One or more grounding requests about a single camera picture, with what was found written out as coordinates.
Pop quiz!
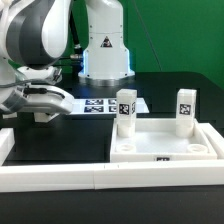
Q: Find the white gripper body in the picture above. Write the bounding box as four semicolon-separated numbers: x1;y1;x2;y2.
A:
19;85;74;114

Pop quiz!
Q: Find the white square tabletop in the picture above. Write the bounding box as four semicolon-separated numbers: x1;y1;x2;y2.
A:
110;118;218;163

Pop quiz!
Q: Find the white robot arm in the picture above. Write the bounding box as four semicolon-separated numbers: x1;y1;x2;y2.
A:
0;0;134;114

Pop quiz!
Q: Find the white sheet with tags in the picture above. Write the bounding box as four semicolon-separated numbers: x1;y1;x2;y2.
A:
71;98;149;115

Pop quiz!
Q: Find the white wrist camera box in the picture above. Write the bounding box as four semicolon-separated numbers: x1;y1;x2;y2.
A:
18;66;62;85

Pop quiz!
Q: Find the white left barrier wall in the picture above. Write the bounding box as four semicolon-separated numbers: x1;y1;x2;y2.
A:
0;128;15;166

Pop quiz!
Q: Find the white barrier wall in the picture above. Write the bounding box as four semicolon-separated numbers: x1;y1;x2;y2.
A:
0;160;224;192
200;123;224;159
0;128;15;166

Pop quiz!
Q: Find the black cable hose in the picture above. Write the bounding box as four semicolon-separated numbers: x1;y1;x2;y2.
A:
56;9;84;75

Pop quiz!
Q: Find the white front barrier wall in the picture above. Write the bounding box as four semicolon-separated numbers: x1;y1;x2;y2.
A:
0;160;224;192

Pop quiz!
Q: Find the white right barrier wall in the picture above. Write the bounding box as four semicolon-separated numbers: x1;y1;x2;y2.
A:
200;123;224;159

